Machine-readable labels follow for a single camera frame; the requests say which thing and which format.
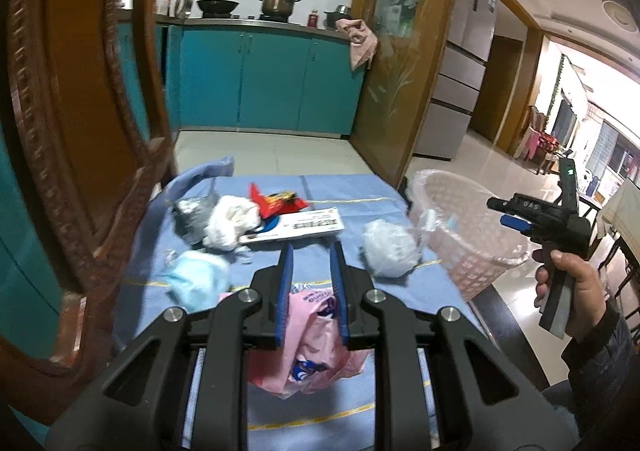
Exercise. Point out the person's right hand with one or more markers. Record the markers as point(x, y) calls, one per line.
point(587, 296)

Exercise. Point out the white plastic bag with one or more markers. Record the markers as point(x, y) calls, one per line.
point(390, 248)

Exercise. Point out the teal kitchen cabinet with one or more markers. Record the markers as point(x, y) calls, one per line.
point(12, 241)
point(275, 81)

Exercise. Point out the white printed box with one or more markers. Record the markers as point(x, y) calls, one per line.
point(310, 223)

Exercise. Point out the grey crumpled bag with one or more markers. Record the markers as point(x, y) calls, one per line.
point(192, 218)

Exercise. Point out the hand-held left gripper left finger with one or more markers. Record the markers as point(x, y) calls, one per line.
point(285, 291)

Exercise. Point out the white crumpled tissue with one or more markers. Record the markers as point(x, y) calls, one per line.
point(230, 223)

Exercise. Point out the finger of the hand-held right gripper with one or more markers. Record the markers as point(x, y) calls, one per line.
point(515, 222)
point(500, 204)

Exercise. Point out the grey refrigerator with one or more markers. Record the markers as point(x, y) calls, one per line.
point(460, 56)

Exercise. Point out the steel cooking pot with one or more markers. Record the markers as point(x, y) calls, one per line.
point(278, 6)

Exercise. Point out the green garland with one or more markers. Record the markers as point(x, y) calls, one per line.
point(557, 86)

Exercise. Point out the blue face mask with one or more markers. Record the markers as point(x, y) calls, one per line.
point(451, 222)

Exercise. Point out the wooden chair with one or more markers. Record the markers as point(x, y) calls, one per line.
point(65, 131)

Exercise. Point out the pink chairs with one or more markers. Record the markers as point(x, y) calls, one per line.
point(537, 143)

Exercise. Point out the pink hanging cloth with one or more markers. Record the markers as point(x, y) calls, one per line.
point(357, 43)

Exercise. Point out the round ceiling light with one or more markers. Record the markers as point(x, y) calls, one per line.
point(619, 11)

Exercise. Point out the clear plastic basket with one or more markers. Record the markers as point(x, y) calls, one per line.
point(465, 256)

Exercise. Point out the small dark pot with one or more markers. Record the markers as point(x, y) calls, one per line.
point(337, 18)

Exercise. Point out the blue cloth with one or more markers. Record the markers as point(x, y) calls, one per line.
point(360, 196)

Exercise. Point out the red bottle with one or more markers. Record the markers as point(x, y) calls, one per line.
point(313, 19)

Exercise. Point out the black wok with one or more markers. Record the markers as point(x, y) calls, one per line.
point(217, 6)

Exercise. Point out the pink plastic bag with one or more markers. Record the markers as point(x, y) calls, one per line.
point(310, 361)

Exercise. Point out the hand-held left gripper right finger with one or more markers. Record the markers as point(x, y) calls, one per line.
point(338, 291)

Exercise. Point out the person's right forearm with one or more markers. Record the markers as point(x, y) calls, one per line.
point(600, 376)

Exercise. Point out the pan lid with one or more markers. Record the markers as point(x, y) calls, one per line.
point(184, 2)

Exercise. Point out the wood framed glass partition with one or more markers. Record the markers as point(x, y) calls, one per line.
point(400, 56)

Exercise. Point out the red snack wrapper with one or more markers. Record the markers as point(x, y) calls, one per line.
point(275, 203)

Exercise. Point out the light blue plastic bag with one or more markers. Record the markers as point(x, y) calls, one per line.
point(195, 281)

